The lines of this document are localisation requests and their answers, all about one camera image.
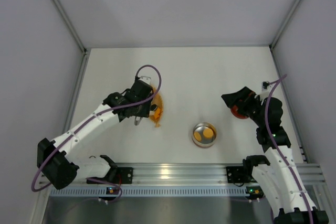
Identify black round food piece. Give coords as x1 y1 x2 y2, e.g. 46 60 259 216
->
150 104 159 111

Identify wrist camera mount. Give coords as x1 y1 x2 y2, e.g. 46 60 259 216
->
259 81 276 101
135 76 151 86

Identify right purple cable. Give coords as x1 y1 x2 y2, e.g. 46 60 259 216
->
264 73 314 224

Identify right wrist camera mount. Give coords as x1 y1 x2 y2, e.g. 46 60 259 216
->
259 81 276 101

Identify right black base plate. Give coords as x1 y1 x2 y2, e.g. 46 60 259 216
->
226 166 253 186

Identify purple cable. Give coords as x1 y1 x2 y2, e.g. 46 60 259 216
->
30 65 162 204
264 73 314 224

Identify aluminium front rail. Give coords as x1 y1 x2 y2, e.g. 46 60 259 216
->
117 163 326 186

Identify round steel lunch box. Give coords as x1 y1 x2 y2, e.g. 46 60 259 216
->
192 122 217 148

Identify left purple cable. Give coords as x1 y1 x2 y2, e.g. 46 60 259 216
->
30 65 162 204

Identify orange food chunk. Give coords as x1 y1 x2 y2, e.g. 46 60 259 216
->
154 108 162 120

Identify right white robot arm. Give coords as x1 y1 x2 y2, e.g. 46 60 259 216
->
221 87 329 223

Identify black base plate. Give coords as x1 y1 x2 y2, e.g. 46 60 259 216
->
93 167 133 185
226 166 253 186

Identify orange leaf-shaped plate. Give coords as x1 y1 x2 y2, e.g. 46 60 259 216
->
149 92 164 127

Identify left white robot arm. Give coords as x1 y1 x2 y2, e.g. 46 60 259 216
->
37 76 154 189

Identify slotted grey cable duct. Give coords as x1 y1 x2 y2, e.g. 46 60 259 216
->
50 186 261 197

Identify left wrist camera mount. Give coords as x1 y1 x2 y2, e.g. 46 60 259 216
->
135 76 151 86

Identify red round lid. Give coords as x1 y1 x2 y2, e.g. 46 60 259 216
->
230 105 249 119

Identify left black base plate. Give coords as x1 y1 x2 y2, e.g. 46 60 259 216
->
93 167 133 185

